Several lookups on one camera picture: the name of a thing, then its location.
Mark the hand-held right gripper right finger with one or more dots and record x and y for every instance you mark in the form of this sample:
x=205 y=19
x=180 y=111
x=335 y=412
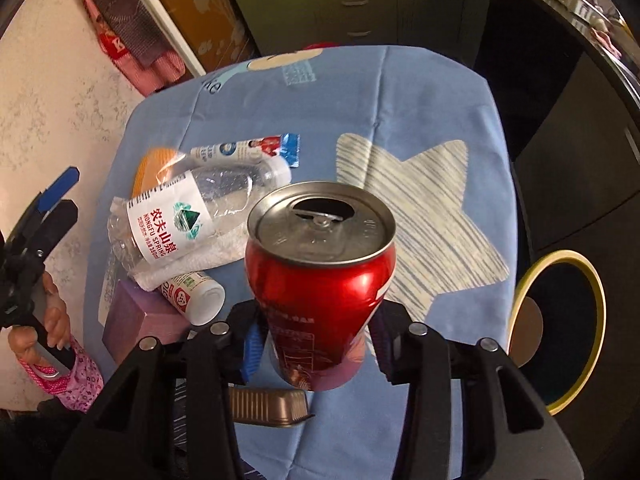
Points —
x=381 y=342

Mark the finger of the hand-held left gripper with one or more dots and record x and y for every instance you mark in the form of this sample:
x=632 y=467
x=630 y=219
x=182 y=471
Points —
x=59 y=186
x=57 y=220

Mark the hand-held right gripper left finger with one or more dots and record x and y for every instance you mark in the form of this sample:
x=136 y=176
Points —
x=250 y=350

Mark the brown foil tray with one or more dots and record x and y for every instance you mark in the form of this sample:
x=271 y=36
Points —
x=265 y=405

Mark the small white plastic bottle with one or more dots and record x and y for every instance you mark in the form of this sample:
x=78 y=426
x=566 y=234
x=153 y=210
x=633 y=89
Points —
x=195 y=297

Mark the red soda can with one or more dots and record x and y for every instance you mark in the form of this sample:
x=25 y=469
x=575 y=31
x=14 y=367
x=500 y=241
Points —
x=320 y=285

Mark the white paper towel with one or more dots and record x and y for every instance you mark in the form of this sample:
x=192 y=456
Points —
x=215 y=255

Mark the clear plastic water bottle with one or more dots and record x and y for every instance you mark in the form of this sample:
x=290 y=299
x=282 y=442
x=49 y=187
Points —
x=170 y=220

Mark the purple box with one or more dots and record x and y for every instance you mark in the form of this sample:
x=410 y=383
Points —
x=135 y=320

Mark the white and blue tube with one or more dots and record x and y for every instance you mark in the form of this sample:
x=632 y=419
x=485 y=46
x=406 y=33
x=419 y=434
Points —
x=240 y=150

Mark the black bin with yellow rim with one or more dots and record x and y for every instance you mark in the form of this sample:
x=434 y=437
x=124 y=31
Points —
x=565 y=360

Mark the person's left hand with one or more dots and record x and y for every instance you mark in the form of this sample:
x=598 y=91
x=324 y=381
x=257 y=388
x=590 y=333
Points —
x=55 y=305

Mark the orange knitted sponge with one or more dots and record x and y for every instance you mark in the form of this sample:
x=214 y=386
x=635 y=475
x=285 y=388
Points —
x=150 y=165

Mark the red checkered apron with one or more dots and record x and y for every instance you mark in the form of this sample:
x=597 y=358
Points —
x=150 y=72

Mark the orange door panel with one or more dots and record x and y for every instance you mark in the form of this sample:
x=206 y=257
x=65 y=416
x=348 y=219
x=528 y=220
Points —
x=210 y=20

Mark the blue star printed tablecloth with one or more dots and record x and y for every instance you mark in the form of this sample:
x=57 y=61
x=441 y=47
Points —
x=425 y=110

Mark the green kitchen cabinet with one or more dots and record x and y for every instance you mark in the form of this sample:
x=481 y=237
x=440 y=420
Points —
x=350 y=5

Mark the dish rack with dishes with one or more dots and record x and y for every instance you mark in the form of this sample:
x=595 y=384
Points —
x=590 y=10

